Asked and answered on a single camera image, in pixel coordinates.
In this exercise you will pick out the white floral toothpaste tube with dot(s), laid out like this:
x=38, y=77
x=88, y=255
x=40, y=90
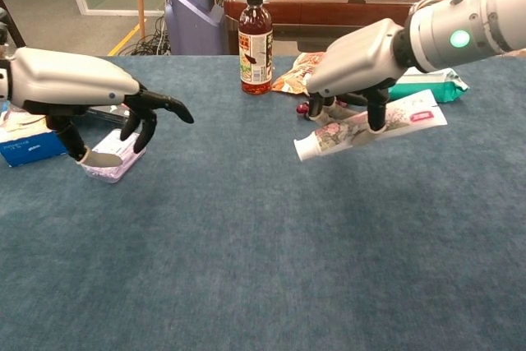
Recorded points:
x=328, y=137

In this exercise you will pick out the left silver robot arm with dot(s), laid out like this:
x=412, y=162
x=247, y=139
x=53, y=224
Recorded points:
x=3, y=79

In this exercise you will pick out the green wet wipes pack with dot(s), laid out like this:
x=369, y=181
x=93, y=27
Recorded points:
x=435, y=84

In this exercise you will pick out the brown mahjong table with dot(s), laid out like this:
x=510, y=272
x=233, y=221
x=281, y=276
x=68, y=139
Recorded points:
x=328, y=6

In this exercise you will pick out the orange snack pouch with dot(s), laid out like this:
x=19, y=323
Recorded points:
x=293, y=75

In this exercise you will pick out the blue felt table mat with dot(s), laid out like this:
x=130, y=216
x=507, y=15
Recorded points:
x=246, y=244

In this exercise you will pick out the black chair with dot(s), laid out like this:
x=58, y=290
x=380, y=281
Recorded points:
x=3, y=28

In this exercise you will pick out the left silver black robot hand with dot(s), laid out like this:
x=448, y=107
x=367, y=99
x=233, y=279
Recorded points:
x=65, y=79

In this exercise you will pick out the clear plastic small box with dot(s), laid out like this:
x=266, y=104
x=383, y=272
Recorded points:
x=107, y=172

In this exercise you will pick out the dark tea bottle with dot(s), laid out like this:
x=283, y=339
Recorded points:
x=255, y=59

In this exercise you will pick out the blue cookie box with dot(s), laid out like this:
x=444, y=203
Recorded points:
x=24, y=145

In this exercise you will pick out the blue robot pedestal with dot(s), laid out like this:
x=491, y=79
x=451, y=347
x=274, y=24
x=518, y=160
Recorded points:
x=193, y=18

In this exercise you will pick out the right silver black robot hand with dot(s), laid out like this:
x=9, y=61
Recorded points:
x=357, y=55

